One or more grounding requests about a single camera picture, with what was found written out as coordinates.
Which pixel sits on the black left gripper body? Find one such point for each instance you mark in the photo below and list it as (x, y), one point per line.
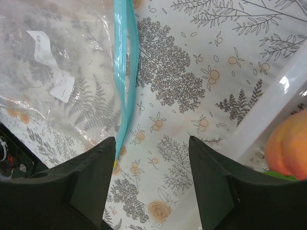
(16, 160)

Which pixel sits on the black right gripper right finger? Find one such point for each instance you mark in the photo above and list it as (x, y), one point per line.
(231, 196)

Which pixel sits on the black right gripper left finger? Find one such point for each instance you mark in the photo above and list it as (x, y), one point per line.
(69, 196)

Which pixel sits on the peach toy fruit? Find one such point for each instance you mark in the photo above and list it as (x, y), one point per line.
(286, 149)

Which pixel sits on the clear zip top bag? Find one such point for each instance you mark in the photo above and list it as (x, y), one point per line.
(67, 73)

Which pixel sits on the green toy pepper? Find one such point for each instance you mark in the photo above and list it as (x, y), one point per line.
(280, 176)

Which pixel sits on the white plastic perforated basket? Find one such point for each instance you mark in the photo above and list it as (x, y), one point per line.
(289, 89)

